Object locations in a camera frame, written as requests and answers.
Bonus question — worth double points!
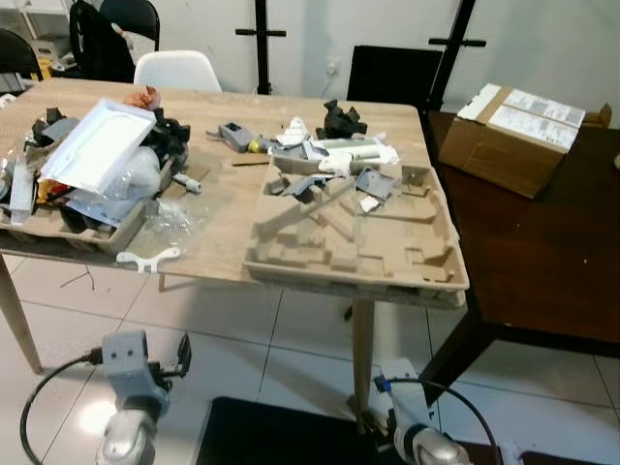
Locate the black floor mat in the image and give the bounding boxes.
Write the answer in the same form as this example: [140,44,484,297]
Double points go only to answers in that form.
[192,396,620,465]

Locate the crumpled clear plastic film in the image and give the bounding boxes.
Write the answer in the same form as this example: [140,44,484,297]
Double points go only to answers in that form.
[143,197,206,245]

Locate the cluttered moulded pulp tray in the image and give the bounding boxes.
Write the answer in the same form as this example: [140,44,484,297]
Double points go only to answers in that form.
[0,145,175,256]

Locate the light wooden table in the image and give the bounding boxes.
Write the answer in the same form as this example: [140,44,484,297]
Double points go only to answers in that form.
[0,79,472,429]

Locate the clear plastic bag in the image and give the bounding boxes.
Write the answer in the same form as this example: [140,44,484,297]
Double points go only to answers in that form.
[95,148,163,206]

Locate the black bulky gadget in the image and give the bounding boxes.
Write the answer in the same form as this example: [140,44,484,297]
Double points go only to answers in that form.
[145,108,193,168]

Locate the grey handheld device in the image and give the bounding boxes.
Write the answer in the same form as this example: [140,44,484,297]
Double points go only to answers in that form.
[218,121,257,153]

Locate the white flat plastic lid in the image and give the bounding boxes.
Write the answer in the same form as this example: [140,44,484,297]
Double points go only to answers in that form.
[41,99,157,191]

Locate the large empty moulded pulp tray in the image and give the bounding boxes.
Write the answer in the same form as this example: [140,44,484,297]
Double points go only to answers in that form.
[242,160,471,296]

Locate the grey flat bar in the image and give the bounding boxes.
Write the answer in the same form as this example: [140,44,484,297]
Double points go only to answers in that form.
[8,158,37,221]

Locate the grey angular plastic part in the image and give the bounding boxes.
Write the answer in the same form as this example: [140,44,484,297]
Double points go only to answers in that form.
[353,166,399,203]

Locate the dark brown table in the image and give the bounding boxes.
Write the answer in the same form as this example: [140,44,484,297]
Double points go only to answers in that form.
[418,110,620,408]

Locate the orange crumpled wrapper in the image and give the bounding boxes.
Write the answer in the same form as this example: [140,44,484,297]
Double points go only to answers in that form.
[124,86,162,110]

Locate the white long packet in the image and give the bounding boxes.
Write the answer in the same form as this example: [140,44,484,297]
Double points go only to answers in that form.
[308,136,400,168]

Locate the black plastic part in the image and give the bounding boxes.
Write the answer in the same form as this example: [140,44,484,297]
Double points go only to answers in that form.
[323,99,368,140]

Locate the white plastic chair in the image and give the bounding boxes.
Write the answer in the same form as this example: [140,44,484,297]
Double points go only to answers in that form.
[134,50,223,94]

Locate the upright black stand pole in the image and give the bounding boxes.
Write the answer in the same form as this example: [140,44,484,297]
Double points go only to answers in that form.
[235,0,288,96]

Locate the black chair with jacket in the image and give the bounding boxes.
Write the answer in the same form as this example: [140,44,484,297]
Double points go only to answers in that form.
[66,0,162,82]

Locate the black round-backed chair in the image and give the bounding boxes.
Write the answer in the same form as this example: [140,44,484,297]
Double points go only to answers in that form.
[0,28,46,84]

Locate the black flat panel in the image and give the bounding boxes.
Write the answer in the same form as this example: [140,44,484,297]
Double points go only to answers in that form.
[347,46,445,110]

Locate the brown cardboard box white labels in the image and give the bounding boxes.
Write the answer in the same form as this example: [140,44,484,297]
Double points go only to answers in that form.
[438,83,613,200]

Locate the white storage shelf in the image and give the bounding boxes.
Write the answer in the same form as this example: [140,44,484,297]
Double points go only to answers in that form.
[0,0,74,71]

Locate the slanted black stand pole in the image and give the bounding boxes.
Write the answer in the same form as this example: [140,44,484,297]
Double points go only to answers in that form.
[427,0,486,113]

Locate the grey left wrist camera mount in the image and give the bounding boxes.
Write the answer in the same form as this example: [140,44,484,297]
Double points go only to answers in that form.
[101,330,171,413]

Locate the white plastic bracket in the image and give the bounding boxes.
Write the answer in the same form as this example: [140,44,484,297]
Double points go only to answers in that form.
[116,247,182,274]

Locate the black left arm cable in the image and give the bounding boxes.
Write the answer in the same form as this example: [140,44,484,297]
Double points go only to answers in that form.
[18,350,106,465]

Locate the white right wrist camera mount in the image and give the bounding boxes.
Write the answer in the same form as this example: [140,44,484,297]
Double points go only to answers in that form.
[374,357,427,433]

